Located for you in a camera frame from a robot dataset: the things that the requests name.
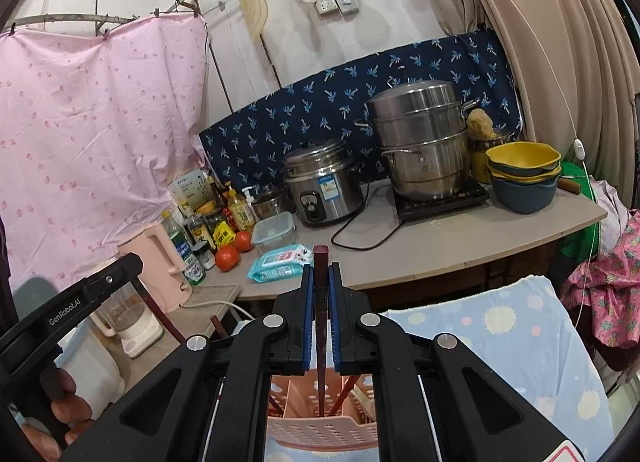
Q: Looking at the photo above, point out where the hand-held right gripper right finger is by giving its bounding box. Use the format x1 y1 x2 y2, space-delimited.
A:
327 262 586 462

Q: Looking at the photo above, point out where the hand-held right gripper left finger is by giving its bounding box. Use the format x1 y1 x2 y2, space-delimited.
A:
60 262 317 462

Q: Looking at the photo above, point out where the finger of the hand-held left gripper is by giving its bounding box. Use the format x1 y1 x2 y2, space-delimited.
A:
80 252 146 295

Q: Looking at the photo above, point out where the dark red chopstick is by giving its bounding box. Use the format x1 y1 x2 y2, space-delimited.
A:
312 244 331 418

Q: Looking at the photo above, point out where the pink plastic utensil basket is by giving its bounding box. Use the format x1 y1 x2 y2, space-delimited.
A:
265 374 381 453

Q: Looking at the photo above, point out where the person's left hand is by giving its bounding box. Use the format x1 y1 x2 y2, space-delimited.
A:
22 369 96 448

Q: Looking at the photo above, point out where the pink electric kettle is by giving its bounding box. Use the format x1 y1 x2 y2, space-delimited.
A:
117 221 193 314

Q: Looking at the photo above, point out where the white small appliance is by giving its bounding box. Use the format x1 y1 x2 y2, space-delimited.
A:
92 282 166 359

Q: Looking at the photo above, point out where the clear bottle green label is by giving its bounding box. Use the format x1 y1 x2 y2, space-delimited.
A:
161 211 207 287

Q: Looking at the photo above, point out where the blue wet wipes packet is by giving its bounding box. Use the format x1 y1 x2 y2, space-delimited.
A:
247 244 313 284

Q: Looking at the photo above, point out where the dark bottle white label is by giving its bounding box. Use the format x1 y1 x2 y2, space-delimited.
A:
185 214 211 248

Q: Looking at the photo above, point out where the clear plastic food container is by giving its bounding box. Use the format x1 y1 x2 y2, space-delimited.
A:
251 212 297 249

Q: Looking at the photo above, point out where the yellow black packet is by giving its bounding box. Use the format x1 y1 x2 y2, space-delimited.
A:
212 222 236 249

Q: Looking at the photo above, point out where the small steel pot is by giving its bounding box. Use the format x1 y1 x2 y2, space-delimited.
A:
251 187 291 220

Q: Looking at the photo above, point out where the steel rice cooker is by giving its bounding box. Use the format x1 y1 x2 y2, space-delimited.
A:
280 138 366 229

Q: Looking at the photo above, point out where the yellow oil bottle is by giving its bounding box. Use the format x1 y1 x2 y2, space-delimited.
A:
227 187 256 233

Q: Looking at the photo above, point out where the pink curtain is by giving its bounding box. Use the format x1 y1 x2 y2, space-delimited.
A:
0 16 208 293

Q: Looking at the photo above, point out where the black induction cooker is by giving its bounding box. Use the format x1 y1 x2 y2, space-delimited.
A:
392 182 491 223

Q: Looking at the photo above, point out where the blue printed tablecloth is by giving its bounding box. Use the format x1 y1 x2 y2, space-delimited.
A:
262 274 616 462

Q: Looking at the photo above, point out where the steel steamer pot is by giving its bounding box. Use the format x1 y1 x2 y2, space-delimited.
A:
354 81 478 203

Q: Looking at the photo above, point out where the navy printed cloth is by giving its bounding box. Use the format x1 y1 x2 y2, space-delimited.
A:
199 29 523 193

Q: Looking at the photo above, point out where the yellow container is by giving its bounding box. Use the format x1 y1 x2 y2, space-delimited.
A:
469 134 511 184

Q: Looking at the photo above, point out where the blue yellow bowl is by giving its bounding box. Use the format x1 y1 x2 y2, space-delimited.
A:
487 166 561 188

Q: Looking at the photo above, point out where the tan loofah sponge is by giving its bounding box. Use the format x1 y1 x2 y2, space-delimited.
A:
466 108 496 140

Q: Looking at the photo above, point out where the green cloth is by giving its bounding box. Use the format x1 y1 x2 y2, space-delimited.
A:
555 162 601 263

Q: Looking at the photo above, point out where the metal curtain rod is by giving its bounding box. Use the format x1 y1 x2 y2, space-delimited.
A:
0 12 206 38

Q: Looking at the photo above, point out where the pink floral cloth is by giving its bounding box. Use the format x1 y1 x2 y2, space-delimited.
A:
560 224 640 350

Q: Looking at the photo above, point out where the pale pink cloth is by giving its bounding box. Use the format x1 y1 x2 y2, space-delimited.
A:
590 179 631 253

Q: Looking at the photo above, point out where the beige cutting board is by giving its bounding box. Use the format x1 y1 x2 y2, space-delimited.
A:
235 0 271 40

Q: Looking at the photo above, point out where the beige curtain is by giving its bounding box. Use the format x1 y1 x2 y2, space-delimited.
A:
405 0 640 173

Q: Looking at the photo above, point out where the white power cord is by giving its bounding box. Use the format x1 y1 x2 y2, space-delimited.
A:
180 299 253 323

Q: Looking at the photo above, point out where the black power cord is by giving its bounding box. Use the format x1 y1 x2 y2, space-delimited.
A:
330 182 406 250

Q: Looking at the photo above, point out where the white cable with switch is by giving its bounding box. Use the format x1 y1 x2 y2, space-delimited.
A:
492 0 598 333

